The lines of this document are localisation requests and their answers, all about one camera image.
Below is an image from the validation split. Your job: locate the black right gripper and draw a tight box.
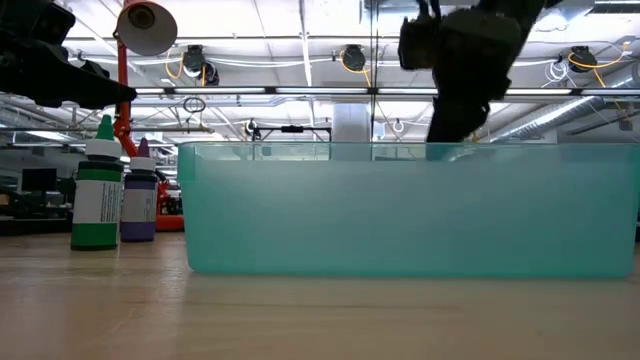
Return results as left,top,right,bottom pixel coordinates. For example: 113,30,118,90
426,7,524,161

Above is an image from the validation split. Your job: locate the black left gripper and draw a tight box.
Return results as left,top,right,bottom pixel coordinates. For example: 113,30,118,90
0,0,137,109

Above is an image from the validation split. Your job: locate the large green food coloring bottle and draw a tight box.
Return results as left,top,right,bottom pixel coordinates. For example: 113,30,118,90
70,114,124,251

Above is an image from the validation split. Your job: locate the large purple food coloring bottle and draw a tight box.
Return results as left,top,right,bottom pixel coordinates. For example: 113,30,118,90
119,137,159,243

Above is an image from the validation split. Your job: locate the red desk lamp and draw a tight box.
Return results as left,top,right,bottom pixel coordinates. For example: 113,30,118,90
113,0,186,232

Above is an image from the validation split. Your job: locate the teal translucent plastic bin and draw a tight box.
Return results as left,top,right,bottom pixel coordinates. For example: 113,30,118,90
177,141,640,279

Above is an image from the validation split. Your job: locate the black computer monitor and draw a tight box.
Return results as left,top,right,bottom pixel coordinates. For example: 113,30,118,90
20,167,58,193

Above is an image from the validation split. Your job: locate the black bar stand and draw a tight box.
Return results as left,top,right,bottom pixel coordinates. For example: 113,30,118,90
257,124,333,143

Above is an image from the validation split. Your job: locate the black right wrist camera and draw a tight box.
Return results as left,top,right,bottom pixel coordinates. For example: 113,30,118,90
398,13,442,71

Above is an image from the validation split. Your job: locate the silver ventilation duct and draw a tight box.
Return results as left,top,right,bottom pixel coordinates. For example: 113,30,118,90
492,62,640,144

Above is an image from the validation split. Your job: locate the black ceiling cord reel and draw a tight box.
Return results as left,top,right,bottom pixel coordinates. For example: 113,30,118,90
339,44,367,72
567,45,599,74
182,44,220,86

